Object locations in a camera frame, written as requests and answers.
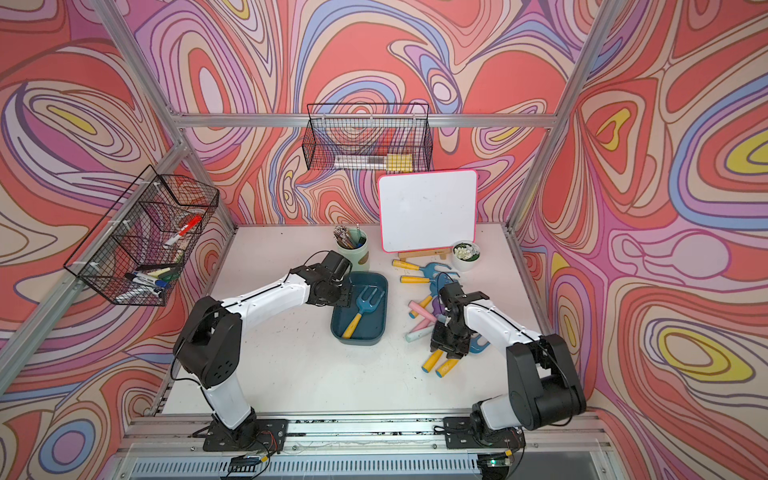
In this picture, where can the yellow eraser in basket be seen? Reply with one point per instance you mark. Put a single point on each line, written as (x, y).
(399, 163)

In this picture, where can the light blue rake white handle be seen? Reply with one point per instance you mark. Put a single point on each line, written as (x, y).
(418, 334)

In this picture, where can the red marker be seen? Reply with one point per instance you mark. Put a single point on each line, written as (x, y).
(188, 227)

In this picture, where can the wire basket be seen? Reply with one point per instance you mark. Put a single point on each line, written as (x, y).
(151, 209)
(358, 136)

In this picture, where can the blue marker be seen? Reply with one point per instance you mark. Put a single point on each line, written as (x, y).
(146, 280)

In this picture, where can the green pen cup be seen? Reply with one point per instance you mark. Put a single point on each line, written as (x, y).
(352, 243)

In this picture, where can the wooden easel stand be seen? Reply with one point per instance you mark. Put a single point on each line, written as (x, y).
(442, 253)

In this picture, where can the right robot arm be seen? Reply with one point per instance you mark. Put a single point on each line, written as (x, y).
(543, 387)

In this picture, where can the left wire basket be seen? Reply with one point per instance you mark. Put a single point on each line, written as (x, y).
(151, 209)

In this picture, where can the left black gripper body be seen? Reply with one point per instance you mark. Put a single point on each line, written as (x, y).
(338, 294)

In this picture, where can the teal storage box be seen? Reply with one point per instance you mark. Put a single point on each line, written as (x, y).
(363, 323)

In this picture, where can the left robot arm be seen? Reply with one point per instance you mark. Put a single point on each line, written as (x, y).
(210, 344)

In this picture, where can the back wire basket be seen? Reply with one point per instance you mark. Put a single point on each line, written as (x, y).
(358, 136)

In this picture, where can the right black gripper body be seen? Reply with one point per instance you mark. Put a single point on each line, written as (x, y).
(453, 338)

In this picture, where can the purple rake pink handle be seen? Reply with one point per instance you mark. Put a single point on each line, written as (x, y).
(416, 309)
(428, 322)

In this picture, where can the pink framed whiteboard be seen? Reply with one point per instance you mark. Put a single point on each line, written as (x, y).
(431, 210)

